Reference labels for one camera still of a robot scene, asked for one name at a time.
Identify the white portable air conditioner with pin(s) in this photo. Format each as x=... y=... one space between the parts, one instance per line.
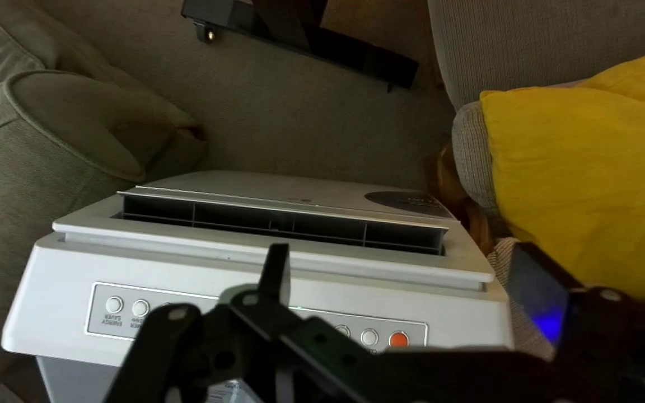
x=61 y=298

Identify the beige armchair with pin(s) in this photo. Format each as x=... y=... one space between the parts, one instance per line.
x=546 y=46

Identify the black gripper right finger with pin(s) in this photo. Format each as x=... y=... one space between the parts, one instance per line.
x=606 y=349

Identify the grey green sofa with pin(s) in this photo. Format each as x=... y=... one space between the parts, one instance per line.
x=38 y=148

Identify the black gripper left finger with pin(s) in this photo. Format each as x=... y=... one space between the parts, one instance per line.
x=210 y=359

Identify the yellow pillow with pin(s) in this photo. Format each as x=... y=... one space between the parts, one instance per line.
x=598 y=187

